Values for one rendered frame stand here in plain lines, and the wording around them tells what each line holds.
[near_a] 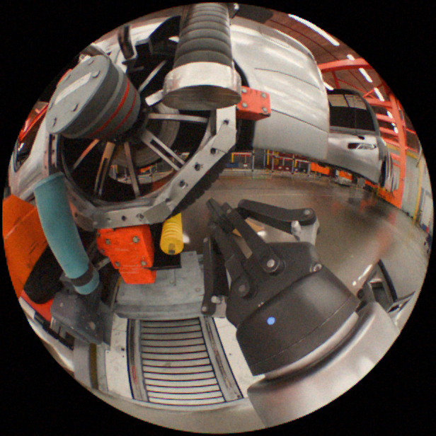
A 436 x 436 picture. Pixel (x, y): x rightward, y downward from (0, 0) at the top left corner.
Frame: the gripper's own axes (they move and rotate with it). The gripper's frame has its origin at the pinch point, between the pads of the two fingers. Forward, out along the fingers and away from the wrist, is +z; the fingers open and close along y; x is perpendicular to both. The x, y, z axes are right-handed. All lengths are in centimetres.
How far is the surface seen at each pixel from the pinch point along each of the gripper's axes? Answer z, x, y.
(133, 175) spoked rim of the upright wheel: 19.7, 16.7, -9.3
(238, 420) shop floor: -50, -41, -49
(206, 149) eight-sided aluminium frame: 9.2, 6.9, 6.7
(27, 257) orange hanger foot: -2, 41, -50
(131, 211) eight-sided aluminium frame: 9.3, 10.8, -13.0
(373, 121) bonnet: 47, -119, 309
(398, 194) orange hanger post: -15, -231, 250
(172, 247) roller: 8.5, -1.4, -14.0
